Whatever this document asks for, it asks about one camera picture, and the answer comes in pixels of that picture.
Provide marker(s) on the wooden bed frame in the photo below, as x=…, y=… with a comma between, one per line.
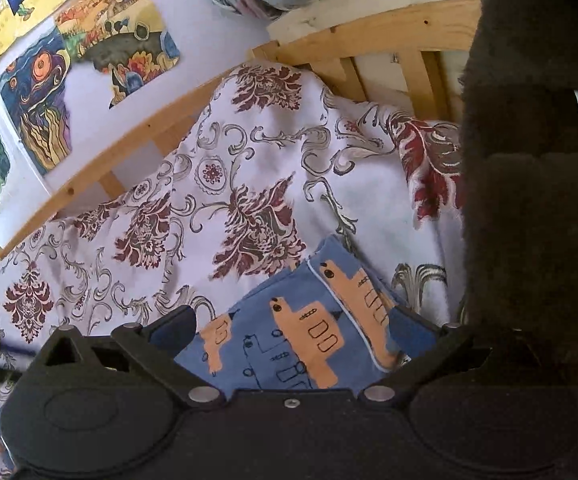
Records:
x=407, y=52

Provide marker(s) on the blue patterned child pants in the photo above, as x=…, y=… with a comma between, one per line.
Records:
x=322, y=325

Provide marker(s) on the dark fuzzy garment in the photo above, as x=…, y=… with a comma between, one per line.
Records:
x=520, y=156

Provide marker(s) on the orange landscape painting poster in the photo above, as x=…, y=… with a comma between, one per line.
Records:
x=127, y=40

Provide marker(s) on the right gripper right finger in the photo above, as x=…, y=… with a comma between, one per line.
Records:
x=428, y=346

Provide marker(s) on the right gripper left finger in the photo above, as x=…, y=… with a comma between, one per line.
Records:
x=153, y=348

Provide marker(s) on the swirl painting poster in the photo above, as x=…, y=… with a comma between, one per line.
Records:
x=33, y=90

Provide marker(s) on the floral white bedsheet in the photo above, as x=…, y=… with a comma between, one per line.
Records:
x=275, y=164

